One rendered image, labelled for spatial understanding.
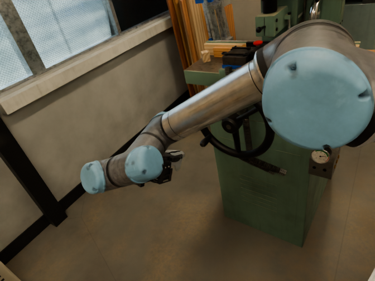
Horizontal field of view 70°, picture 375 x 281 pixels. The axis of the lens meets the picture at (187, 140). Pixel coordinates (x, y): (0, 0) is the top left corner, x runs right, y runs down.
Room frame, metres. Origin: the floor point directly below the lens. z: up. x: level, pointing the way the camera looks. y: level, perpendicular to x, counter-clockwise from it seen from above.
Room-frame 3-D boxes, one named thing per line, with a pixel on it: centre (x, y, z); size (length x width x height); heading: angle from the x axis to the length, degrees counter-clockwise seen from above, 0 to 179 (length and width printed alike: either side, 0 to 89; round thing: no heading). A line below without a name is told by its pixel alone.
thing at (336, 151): (0.73, -0.49, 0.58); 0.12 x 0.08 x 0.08; 138
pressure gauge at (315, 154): (0.68, -0.44, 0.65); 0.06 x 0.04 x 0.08; 48
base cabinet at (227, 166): (1.10, -0.47, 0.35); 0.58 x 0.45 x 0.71; 138
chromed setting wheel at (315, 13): (1.02, -0.57, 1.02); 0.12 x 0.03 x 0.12; 138
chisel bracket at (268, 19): (1.02, -0.40, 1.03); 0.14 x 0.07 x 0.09; 138
